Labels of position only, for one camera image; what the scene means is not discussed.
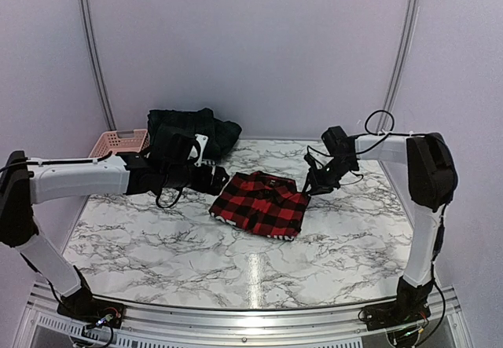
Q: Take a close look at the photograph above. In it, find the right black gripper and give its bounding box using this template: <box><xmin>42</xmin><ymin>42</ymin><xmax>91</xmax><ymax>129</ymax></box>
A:
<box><xmin>301</xmin><ymin>156</ymin><xmax>357</xmax><ymax>196</ymax></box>

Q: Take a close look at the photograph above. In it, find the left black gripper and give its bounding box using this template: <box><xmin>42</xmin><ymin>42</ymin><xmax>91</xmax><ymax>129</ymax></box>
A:
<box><xmin>163</xmin><ymin>163</ymin><xmax>230</xmax><ymax>196</ymax></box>

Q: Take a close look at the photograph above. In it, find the green plaid skirt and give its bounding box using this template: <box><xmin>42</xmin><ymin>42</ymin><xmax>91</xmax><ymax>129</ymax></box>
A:
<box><xmin>148</xmin><ymin>108</ymin><xmax>242</xmax><ymax>161</ymax></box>

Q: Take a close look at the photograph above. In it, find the red black plaid shirt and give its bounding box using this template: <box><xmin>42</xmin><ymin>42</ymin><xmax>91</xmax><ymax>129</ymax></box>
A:
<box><xmin>209</xmin><ymin>171</ymin><xmax>310</xmax><ymax>241</ymax></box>

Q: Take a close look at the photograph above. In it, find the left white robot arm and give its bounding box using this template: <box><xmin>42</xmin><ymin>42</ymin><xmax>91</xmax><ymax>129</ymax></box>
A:
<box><xmin>1</xmin><ymin>133</ymin><xmax>229</xmax><ymax>321</ymax></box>

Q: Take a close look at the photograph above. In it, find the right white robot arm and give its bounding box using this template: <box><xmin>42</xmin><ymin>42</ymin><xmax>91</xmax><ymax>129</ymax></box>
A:
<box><xmin>304</xmin><ymin>126</ymin><xmax>458</xmax><ymax>323</ymax></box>

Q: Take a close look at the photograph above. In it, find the pink plastic basket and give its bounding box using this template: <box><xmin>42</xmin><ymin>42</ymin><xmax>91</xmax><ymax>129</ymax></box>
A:
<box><xmin>89</xmin><ymin>129</ymin><xmax>149</xmax><ymax>158</ymax></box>

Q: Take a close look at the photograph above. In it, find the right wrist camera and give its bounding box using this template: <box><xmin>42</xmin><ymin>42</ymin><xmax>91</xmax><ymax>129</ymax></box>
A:
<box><xmin>303</xmin><ymin>153</ymin><xmax>323</xmax><ymax>170</ymax></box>

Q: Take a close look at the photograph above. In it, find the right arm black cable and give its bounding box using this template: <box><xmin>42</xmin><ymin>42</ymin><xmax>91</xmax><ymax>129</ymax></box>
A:
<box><xmin>306</xmin><ymin>110</ymin><xmax>413</xmax><ymax>186</ymax></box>

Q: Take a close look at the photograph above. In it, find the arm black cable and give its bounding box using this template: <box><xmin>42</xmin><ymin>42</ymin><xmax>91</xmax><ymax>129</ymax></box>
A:
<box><xmin>0</xmin><ymin>149</ymin><xmax>119</xmax><ymax>172</ymax></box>
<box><xmin>306</xmin><ymin>110</ymin><xmax>413</xmax><ymax>186</ymax></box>

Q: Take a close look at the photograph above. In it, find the left aluminium frame post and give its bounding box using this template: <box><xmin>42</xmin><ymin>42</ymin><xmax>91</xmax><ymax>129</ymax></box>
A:
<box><xmin>79</xmin><ymin>0</ymin><xmax>116</xmax><ymax>130</ymax></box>

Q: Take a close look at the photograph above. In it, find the aluminium frame post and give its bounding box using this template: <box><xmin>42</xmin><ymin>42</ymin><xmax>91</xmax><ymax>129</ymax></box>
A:
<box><xmin>383</xmin><ymin>0</ymin><xmax>420</xmax><ymax>112</ymax></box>
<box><xmin>79</xmin><ymin>0</ymin><xmax>116</xmax><ymax>130</ymax></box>

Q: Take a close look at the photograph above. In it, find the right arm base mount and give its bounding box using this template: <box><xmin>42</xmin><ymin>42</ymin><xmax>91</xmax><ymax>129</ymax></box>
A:
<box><xmin>358</xmin><ymin>301</ymin><xmax>431</xmax><ymax>331</ymax></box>

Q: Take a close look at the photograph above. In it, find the aluminium front table rail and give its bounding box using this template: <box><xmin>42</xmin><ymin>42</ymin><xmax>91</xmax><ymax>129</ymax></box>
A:
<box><xmin>13</xmin><ymin>282</ymin><xmax>473</xmax><ymax>347</ymax></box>

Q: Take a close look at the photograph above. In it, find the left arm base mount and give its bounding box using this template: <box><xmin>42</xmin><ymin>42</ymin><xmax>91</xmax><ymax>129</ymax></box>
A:
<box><xmin>57</xmin><ymin>299</ymin><xmax>126</xmax><ymax>329</ymax></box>

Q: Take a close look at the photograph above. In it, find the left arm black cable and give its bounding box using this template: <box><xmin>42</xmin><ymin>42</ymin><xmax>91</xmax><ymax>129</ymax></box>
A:
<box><xmin>0</xmin><ymin>149</ymin><xmax>119</xmax><ymax>172</ymax></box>

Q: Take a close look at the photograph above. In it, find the right aluminium frame post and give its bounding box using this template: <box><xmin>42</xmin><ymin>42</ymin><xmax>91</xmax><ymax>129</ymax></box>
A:
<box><xmin>383</xmin><ymin>0</ymin><xmax>420</xmax><ymax>112</ymax></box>

